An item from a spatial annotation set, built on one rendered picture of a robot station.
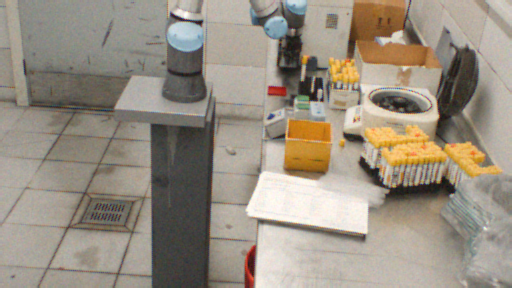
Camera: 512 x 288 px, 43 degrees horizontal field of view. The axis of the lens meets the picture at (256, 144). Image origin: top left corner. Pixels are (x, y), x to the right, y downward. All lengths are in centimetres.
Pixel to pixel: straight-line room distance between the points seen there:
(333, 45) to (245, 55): 148
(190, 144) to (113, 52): 195
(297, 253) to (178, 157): 79
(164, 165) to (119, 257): 82
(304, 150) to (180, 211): 65
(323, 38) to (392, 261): 123
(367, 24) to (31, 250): 178
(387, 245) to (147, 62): 267
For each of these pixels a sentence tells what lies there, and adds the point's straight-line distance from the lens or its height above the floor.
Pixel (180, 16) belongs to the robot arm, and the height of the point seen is 116.
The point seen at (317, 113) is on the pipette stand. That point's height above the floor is 97.
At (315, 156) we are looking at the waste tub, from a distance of 187.
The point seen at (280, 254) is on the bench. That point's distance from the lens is 156.
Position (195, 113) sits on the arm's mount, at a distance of 209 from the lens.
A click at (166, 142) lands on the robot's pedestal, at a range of 221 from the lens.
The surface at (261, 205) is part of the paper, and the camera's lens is 170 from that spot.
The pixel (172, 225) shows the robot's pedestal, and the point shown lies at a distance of 238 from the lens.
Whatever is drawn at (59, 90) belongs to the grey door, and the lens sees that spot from 426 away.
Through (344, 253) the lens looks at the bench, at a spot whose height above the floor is 87.
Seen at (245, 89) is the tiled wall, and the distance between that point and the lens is 411.
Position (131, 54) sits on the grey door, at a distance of 405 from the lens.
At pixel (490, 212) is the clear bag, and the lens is 167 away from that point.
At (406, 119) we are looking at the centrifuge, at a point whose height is 99.
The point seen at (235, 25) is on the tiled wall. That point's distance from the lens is 397.
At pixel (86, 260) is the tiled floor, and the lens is 297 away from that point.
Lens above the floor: 182
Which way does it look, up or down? 28 degrees down
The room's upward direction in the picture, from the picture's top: 4 degrees clockwise
